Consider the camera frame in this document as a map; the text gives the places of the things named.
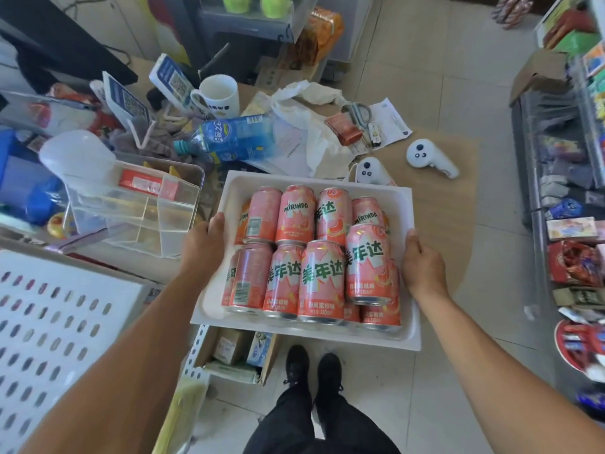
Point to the person's right hand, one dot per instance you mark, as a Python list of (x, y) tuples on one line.
[(425, 274)]

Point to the person's left hand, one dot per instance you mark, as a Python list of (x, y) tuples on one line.
[(205, 250)]

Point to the group of orange soda cans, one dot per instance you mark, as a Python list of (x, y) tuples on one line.
[(243, 222)]

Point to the white metal shelf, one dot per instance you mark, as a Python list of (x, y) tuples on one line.
[(132, 290)]

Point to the pile of red cans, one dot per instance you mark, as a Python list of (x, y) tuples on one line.
[(321, 278)]

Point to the white plastic tray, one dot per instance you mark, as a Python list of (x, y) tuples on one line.
[(307, 333)]

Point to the person's right forearm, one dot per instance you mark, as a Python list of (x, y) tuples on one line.
[(496, 382)]

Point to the person's left forearm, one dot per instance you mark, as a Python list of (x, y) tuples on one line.
[(118, 373)]

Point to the person's right shoe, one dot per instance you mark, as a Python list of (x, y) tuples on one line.
[(329, 373)]

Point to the person's shoe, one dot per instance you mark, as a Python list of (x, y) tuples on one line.
[(329, 373), (298, 366)]

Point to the person's left shoe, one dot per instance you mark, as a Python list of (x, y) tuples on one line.
[(298, 366)]

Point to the person's dark grey trousers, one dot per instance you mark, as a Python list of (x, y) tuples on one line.
[(321, 430)]

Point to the clear acrylic organizer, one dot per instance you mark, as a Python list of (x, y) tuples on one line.
[(142, 226)]

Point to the red white small box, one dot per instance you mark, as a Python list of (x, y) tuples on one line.
[(142, 181)]

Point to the small brown box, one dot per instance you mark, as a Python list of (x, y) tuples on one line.
[(230, 347)]

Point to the small blue carton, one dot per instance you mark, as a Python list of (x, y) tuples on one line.
[(260, 349)]

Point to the blue drink bottle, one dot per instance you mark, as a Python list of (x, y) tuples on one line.
[(231, 139)]

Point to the white handheld controller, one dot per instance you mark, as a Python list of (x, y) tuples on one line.
[(371, 171), (425, 153)]

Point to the grey cloth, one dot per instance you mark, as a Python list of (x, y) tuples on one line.
[(156, 137)]

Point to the white document sheet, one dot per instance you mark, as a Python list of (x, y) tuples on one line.
[(283, 146)]

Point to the open cardboard floor box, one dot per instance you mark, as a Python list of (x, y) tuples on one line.
[(264, 368)]

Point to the dark snack display rack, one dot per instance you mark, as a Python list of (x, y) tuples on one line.
[(567, 269)]

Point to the yellow red small toy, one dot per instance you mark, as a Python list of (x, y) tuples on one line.
[(59, 225)]

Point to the white mug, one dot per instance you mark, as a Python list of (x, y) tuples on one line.
[(220, 96)]

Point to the white frosted plastic container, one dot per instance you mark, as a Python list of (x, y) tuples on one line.
[(78, 160)]

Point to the white paper receipt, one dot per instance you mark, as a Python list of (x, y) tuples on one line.
[(392, 120)]

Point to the white plastic bag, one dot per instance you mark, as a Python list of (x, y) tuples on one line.
[(326, 146)]

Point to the small red packet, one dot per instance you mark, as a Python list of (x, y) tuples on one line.
[(344, 129)]

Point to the yellow green packet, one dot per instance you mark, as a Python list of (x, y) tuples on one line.
[(182, 416)]

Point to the white framed code stand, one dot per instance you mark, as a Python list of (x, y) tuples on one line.
[(125, 101)]

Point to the blue rounded code stand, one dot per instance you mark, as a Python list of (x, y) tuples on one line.
[(172, 82)]

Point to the grey scissors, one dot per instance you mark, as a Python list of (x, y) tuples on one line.
[(359, 113)]

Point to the blue plastic display rack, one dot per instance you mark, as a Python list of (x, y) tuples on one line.
[(23, 184)]

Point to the white red cat figurine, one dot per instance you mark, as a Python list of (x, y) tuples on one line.
[(61, 113)]

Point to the grey display stand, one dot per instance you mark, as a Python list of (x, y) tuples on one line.
[(246, 28)]

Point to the brown cardboard box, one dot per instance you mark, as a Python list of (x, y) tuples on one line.
[(539, 73)]

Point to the orange snack bag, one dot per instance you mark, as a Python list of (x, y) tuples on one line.
[(321, 35)]

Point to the green lidded snack cup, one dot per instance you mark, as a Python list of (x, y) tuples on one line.
[(236, 3), (275, 5)]

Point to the black cash register monitor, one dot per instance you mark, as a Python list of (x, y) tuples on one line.
[(61, 37)]

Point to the yellow red wall poster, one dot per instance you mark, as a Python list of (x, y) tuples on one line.
[(165, 23)]

